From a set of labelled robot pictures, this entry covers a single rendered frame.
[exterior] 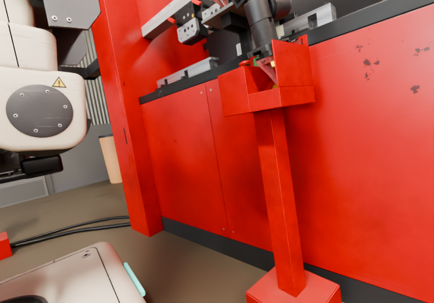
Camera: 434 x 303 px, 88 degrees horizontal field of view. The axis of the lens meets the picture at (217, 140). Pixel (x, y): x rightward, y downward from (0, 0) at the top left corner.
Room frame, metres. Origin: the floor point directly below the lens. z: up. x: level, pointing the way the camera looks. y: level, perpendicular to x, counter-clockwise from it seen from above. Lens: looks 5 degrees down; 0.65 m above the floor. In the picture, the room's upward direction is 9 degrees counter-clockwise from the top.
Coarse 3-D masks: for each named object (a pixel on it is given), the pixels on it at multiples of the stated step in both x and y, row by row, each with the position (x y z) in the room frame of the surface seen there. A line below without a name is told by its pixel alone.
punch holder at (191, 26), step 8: (184, 8) 1.20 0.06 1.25; (192, 8) 1.16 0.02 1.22; (200, 8) 1.19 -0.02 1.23; (176, 16) 1.25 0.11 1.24; (184, 16) 1.21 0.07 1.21; (200, 16) 1.18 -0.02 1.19; (184, 24) 1.22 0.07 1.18; (192, 24) 1.17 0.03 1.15; (200, 24) 1.18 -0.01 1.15; (184, 32) 1.22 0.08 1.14; (192, 32) 1.18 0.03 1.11; (200, 32) 1.18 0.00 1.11; (184, 40) 1.23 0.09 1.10; (192, 40) 1.24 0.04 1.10; (200, 40) 1.26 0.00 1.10
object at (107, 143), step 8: (104, 136) 3.14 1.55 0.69; (112, 136) 3.15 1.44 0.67; (104, 144) 3.17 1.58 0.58; (112, 144) 3.15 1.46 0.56; (104, 152) 3.20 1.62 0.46; (112, 152) 3.15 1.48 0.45; (112, 160) 3.16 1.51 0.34; (112, 168) 3.17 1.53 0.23; (112, 176) 3.19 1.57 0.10; (120, 176) 3.18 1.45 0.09
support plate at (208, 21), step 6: (228, 6) 0.72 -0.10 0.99; (234, 6) 0.72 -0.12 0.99; (216, 12) 0.75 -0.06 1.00; (222, 12) 0.75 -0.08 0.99; (234, 12) 0.76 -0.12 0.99; (240, 12) 0.77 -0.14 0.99; (210, 18) 0.77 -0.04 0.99; (216, 18) 0.78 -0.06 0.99; (282, 18) 0.87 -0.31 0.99; (204, 24) 0.81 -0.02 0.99; (210, 24) 0.82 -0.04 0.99; (216, 24) 0.82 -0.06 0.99; (228, 30) 0.90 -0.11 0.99
